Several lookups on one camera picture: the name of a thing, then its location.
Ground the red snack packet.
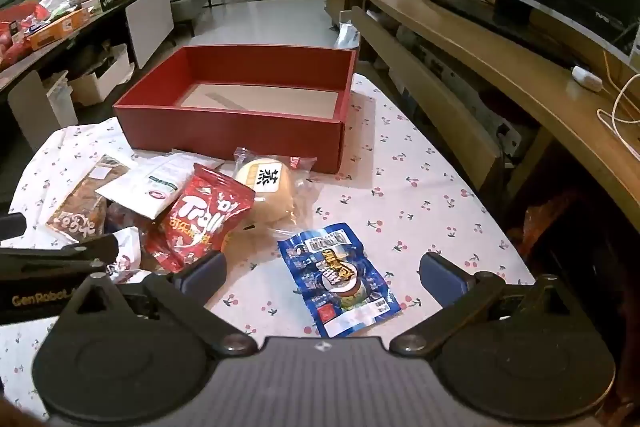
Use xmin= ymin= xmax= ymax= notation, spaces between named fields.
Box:
xmin=145 ymin=163 xmax=257 ymax=273

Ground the white cable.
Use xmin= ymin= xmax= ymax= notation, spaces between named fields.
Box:
xmin=596 ymin=47 xmax=640 ymax=142

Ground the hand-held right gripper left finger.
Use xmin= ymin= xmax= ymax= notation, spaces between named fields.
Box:
xmin=59 ymin=251 xmax=258 ymax=355

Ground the red cardboard box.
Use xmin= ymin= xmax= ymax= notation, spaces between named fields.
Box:
xmin=112 ymin=46 xmax=358 ymax=175

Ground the long orange box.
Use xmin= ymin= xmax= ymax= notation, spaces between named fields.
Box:
xmin=27 ymin=9 xmax=86 ymax=50

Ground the brown snack packet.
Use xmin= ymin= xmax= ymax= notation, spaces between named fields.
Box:
xmin=46 ymin=154 xmax=133 ymax=243

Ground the bread loaf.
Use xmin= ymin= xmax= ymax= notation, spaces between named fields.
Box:
xmin=105 ymin=202 xmax=166 ymax=233

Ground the white packet with red print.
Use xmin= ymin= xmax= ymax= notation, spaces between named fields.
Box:
xmin=102 ymin=227 xmax=143 ymax=283

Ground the round bun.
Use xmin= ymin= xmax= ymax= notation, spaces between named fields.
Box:
xmin=232 ymin=147 xmax=318 ymax=238

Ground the cherry print tablecloth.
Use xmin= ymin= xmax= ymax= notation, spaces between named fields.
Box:
xmin=0 ymin=74 xmax=538 ymax=413

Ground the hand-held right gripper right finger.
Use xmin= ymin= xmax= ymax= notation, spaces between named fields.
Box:
xmin=389 ymin=251 xmax=583 ymax=355

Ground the white packet with green label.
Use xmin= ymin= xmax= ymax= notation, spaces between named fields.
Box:
xmin=95 ymin=152 xmax=226 ymax=220

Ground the wooden TV cabinet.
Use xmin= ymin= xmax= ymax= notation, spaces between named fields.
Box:
xmin=325 ymin=0 xmax=640 ymax=248

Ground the pile of snack bags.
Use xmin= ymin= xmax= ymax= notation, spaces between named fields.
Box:
xmin=0 ymin=0 xmax=101 ymax=68

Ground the orange plastic bag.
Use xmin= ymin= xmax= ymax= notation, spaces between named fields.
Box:
xmin=507 ymin=192 xmax=576 ymax=258

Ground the blue snack packet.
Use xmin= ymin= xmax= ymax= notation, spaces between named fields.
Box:
xmin=277 ymin=223 xmax=401 ymax=339

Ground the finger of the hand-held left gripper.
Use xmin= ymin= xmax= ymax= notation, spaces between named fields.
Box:
xmin=0 ymin=234 xmax=121 ymax=282
xmin=0 ymin=213 xmax=27 ymax=242

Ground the coffee table with white drawers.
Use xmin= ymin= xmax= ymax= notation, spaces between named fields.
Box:
xmin=0 ymin=0 xmax=176 ymax=138

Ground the white plastic bag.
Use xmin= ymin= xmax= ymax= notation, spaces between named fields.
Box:
xmin=334 ymin=11 xmax=362 ymax=52

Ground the white cardboard box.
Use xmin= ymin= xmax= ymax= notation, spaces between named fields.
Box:
xmin=7 ymin=72 xmax=78 ymax=138

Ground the white storage box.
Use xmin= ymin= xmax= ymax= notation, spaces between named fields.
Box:
xmin=70 ymin=44 xmax=136 ymax=105

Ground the white power adapter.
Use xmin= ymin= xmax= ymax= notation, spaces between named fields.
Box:
xmin=571 ymin=66 xmax=604 ymax=92

